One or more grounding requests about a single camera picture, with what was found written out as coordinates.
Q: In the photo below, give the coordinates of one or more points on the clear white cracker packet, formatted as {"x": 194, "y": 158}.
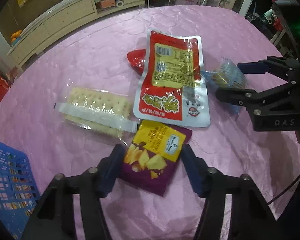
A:
{"x": 97, "y": 110}

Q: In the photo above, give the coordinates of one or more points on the cream tv cabinet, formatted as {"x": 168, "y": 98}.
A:
{"x": 56, "y": 22}

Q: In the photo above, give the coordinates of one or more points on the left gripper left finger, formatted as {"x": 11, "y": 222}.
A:
{"x": 53, "y": 216}

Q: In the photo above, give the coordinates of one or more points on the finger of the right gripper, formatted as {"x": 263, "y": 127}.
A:
{"x": 284, "y": 68}
{"x": 277, "y": 101}

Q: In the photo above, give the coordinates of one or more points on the purple yellow snack bag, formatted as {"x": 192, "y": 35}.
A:
{"x": 152, "y": 157}

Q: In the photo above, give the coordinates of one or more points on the bowl of oranges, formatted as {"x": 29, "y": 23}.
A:
{"x": 15, "y": 37}

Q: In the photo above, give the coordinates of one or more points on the small red snack pouch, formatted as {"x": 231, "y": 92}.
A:
{"x": 136, "y": 59}

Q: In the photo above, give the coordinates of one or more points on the red yellow snack pouch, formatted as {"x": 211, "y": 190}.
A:
{"x": 171, "y": 89}

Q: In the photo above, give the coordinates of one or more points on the pink quilted table cover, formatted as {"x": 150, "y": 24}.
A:
{"x": 98, "y": 60}

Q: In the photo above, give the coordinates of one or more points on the blue plastic basket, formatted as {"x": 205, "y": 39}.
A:
{"x": 18, "y": 191}

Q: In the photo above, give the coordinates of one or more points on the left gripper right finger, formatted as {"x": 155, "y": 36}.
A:
{"x": 250, "y": 218}

